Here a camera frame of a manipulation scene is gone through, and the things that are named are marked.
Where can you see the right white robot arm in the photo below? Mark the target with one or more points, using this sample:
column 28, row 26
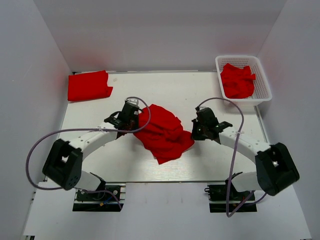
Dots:
column 275, row 169

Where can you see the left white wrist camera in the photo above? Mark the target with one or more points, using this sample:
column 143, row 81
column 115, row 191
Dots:
column 132, row 101

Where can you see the crumpled red shirt in basket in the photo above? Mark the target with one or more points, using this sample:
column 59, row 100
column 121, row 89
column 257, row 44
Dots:
column 238, row 83

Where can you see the red t shirt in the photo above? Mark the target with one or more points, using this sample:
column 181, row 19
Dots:
column 163, row 134
column 88, row 86

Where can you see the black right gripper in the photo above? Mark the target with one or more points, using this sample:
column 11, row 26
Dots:
column 195, row 136

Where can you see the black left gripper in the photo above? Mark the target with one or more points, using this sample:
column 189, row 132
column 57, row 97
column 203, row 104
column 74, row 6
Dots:
column 136, row 118

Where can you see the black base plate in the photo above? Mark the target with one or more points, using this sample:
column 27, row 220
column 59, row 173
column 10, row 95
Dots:
column 217, row 194
column 100, row 202

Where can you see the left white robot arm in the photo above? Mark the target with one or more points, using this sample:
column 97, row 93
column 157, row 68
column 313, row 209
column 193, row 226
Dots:
column 65, row 159

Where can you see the white plastic mesh basket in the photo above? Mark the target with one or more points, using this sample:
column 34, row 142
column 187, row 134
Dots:
column 262, row 92

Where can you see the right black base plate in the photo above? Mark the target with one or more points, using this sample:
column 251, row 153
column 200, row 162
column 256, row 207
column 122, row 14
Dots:
column 217, row 194

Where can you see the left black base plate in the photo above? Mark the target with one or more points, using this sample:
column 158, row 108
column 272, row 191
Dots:
column 100, row 202

